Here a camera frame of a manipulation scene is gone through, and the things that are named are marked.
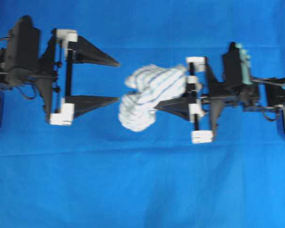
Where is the right wrist camera teal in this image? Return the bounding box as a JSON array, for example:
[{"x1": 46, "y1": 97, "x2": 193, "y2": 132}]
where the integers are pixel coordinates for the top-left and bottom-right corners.
[{"x1": 222, "y1": 42, "x2": 253, "y2": 88}]

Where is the white blue striped towel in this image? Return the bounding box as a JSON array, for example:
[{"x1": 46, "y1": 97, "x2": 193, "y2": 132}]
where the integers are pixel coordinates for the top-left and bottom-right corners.
[{"x1": 118, "y1": 64, "x2": 187, "y2": 132}]

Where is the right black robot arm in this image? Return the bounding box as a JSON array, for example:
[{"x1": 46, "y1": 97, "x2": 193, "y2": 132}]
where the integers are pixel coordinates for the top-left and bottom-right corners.
[{"x1": 155, "y1": 54, "x2": 285, "y2": 143}]

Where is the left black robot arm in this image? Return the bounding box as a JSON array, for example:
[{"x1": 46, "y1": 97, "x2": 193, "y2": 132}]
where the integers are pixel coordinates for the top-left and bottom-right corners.
[{"x1": 0, "y1": 26, "x2": 119, "y2": 126}]

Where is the blue table cloth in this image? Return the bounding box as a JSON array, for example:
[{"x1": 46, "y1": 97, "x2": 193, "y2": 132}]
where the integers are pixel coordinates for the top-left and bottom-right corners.
[{"x1": 0, "y1": 0, "x2": 285, "y2": 228}]

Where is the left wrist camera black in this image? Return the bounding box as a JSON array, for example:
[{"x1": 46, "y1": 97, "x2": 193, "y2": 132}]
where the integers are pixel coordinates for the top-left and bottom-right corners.
[{"x1": 0, "y1": 15, "x2": 40, "y2": 90}]

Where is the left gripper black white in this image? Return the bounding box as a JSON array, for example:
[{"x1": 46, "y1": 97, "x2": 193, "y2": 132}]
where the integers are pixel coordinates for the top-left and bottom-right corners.
[{"x1": 39, "y1": 29, "x2": 120, "y2": 125}]

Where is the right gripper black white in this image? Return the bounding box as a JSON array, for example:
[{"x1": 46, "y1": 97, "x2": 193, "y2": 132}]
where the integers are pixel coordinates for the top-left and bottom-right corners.
[{"x1": 155, "y1": 57, "x2": 225, "y2": 144}]

